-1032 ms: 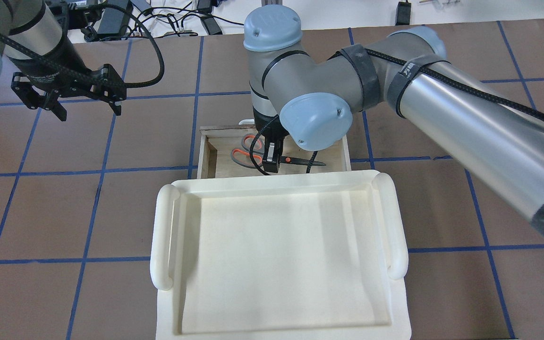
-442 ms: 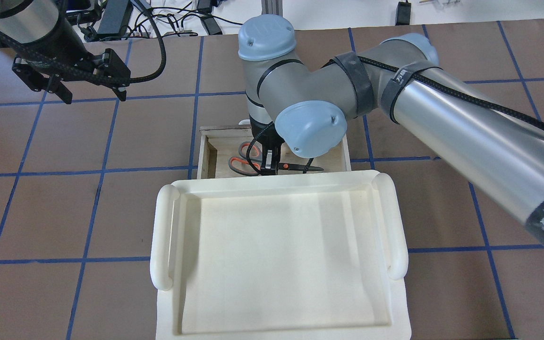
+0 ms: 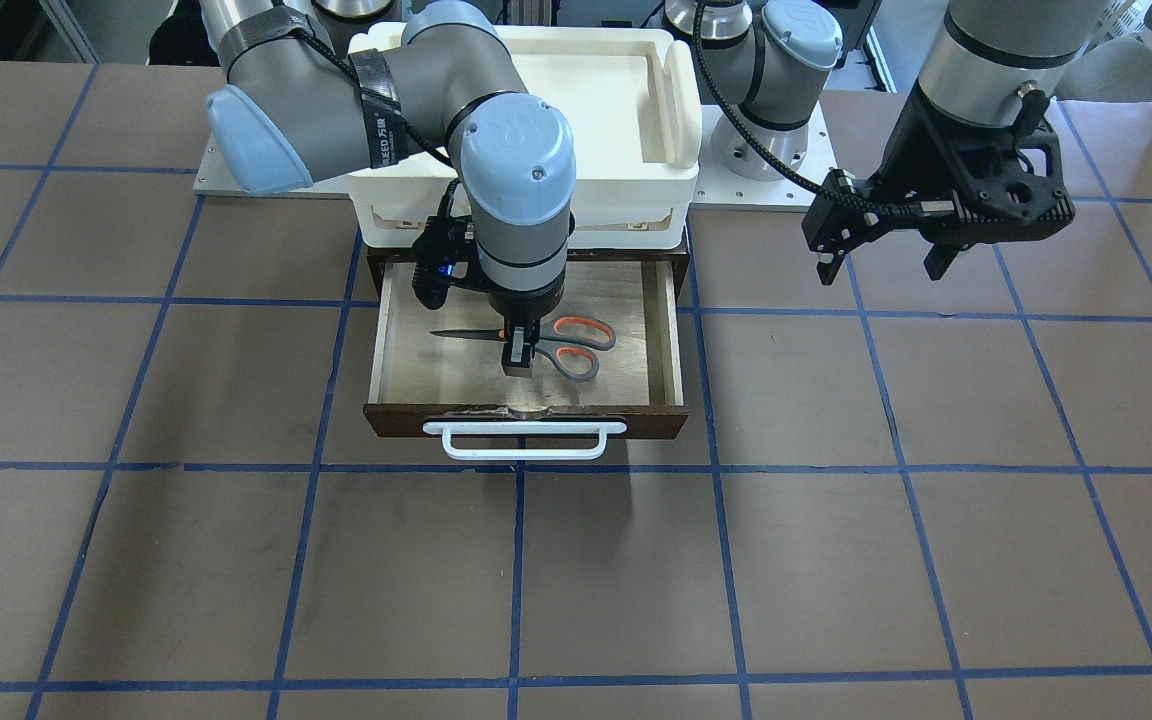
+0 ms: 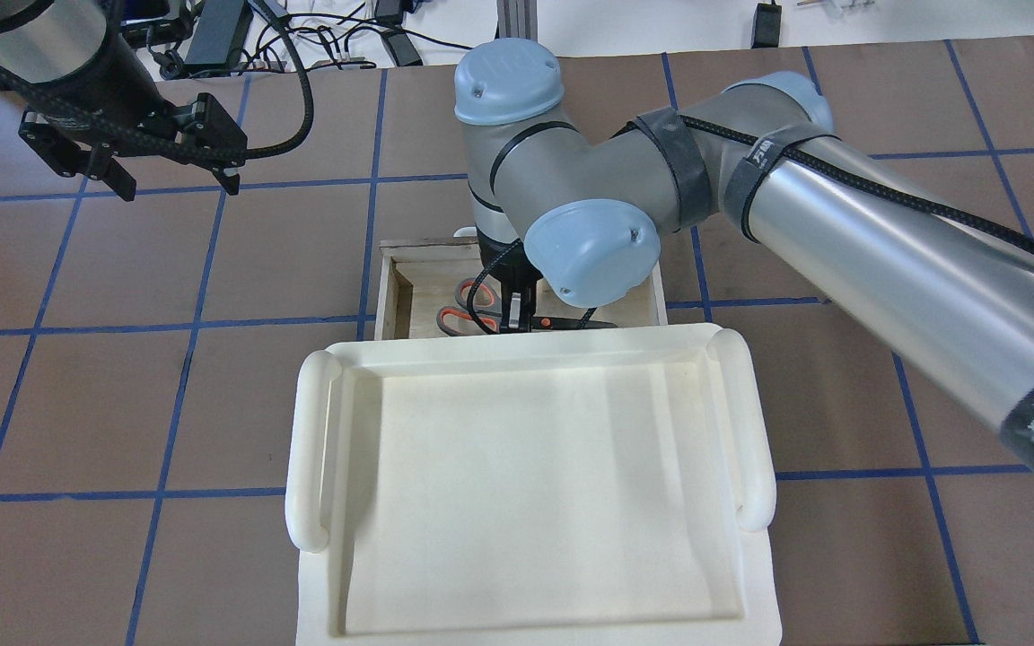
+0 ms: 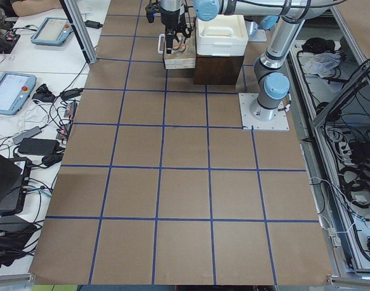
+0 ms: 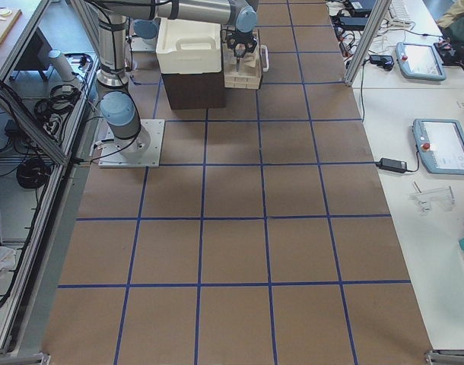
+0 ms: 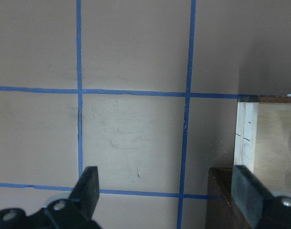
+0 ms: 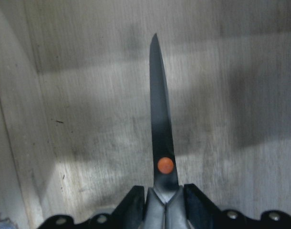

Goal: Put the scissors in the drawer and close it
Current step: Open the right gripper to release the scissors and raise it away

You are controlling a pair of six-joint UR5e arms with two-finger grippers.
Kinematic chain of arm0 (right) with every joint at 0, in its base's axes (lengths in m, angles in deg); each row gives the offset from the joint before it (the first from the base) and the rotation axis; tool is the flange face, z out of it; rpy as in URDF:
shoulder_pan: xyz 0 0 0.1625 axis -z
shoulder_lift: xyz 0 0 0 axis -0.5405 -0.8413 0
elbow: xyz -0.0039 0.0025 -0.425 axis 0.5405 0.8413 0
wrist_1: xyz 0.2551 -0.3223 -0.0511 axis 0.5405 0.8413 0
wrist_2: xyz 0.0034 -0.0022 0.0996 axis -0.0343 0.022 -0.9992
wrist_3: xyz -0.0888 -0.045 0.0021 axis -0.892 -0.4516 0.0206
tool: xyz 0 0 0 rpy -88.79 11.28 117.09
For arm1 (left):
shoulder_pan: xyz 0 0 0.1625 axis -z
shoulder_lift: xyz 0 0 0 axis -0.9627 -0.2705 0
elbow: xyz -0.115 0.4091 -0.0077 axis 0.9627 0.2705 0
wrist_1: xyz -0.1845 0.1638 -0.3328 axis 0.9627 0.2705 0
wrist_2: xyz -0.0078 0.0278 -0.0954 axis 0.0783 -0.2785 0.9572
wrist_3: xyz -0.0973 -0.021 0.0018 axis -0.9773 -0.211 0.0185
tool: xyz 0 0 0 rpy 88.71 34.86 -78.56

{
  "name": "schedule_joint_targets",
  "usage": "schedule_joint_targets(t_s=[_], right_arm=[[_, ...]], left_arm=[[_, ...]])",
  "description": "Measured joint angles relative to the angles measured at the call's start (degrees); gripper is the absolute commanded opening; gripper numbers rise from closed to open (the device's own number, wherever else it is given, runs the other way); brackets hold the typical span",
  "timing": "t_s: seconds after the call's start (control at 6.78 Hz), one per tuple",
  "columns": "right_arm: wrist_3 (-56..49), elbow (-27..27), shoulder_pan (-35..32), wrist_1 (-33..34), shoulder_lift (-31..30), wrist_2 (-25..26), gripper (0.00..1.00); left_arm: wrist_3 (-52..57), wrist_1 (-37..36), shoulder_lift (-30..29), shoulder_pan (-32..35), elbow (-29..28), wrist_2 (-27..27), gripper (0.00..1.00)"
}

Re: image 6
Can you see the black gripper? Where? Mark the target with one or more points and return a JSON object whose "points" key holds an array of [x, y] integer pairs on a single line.
{"points": [[239, 40]]}

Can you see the wooden drawer with white handle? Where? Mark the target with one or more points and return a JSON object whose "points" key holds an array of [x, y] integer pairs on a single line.
{"points": [[252, 66]]}

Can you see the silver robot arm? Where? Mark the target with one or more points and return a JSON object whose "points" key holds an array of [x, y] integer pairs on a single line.
{"points": [[119, 21]]}

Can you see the white plastic tray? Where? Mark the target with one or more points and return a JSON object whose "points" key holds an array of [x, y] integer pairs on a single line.
{"points": [[188, 47]]}

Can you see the dark wooden cabinet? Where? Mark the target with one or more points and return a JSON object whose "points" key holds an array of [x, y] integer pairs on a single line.
{"points": [[195, 91]]}

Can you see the far teach pendant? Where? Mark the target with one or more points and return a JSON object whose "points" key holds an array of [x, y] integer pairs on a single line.
{"points": [[419, 61]]}

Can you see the teach pendant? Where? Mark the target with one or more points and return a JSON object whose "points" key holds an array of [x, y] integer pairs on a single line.
{"points": [[419, 61], [440, 143]]}

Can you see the black power brick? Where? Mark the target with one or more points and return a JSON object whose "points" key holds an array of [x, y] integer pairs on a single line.
{"points": [[396, 166]]}

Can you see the near teach pendant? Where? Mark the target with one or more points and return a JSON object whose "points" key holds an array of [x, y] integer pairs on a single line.
{"points": [[440, 143]]}

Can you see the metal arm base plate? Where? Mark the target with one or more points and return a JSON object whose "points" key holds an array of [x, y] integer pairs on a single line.
{"points": [[144, 151]]}

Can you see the aluminium frame post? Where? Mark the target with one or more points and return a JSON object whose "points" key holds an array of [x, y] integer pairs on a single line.
{"points": [[370, 31]]}

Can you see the clear acrylic bracket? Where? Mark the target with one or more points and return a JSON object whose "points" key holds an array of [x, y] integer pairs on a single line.
{"points": [[424, 199]]}

